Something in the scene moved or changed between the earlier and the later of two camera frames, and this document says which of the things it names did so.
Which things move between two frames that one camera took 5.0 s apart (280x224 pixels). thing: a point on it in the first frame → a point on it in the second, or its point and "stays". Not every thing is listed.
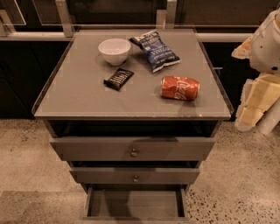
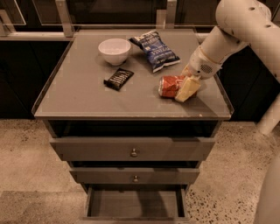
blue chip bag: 158,54 stays
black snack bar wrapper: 118,79 stays
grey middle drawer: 135,175 stays
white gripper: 266,49 → 200,66
